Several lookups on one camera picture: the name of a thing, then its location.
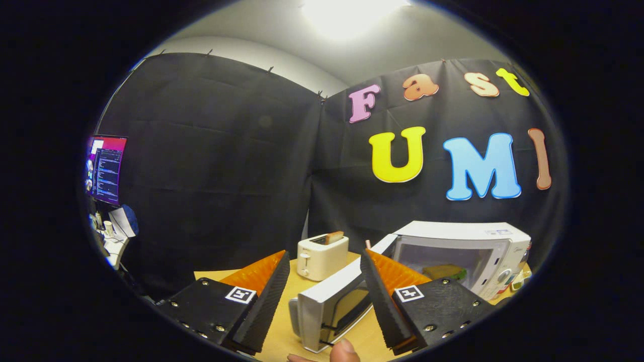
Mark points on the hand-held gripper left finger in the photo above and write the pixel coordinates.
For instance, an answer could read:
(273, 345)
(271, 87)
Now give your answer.
(264, 301)

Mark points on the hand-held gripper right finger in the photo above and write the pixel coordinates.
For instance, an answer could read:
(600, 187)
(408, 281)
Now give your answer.
(385, 301)

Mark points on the brown bread lettuce sandwich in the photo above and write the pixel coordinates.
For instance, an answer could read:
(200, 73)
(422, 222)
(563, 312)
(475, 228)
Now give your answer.
(443, 272)

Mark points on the white microwave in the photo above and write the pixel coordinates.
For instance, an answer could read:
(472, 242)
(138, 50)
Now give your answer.
(453, 234)

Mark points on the white toaster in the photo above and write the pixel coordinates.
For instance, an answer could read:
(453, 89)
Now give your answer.
(322, 261)

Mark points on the toast slice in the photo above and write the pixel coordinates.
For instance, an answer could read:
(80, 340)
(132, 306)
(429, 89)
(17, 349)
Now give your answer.
(334, 237)

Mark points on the black backdrop cloth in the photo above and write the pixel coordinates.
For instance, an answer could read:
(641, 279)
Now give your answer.
(211, 176)

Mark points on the white divided bean dish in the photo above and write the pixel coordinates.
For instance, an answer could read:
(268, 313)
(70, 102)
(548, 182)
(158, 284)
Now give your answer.
(520, 284)

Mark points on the white paper sheet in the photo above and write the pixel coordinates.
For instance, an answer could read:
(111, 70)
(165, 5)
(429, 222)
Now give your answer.
(121, 221)

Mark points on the computer monitor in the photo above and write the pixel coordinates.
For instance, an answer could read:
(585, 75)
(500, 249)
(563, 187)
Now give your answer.
(106, 168)

